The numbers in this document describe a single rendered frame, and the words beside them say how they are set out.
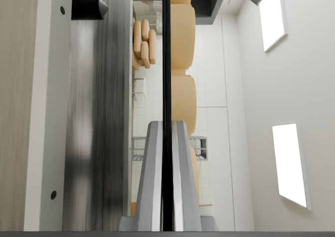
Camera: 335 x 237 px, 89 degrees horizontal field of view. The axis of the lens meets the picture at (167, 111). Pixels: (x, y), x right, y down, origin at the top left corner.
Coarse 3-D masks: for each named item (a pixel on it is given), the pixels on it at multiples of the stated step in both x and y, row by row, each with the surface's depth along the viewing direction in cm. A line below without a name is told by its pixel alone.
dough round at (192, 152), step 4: (192, 148) 14; (192, 152) 12; (192, 156) 12; (192, 160) 12; (196, 160) 12; (192, 164) 12; (196, 164) 12; (196, 168) 12; (196, 172) 11; (196, 176) 11; (196, 180) 11; (196, 184) 11; (196, 188) 11; (196, 192) 11
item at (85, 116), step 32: (96, 0) 25; (96, 32) 38; (96, 64) 38; (96, 96) 38; (96, 128) 38; (96, 160) 37; (64, 192) 26; (96, 192) 37; (64, 224) 26; (96, 224) 37
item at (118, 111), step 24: (120, 0) 45; (120, 24) 45; (120, 48) 44; (120, 72) 44; (120, 96) 43; (120, 120) 43; (120, 144) 42; (120, 168) 42; (120, 192) 41; (120, 216) 41
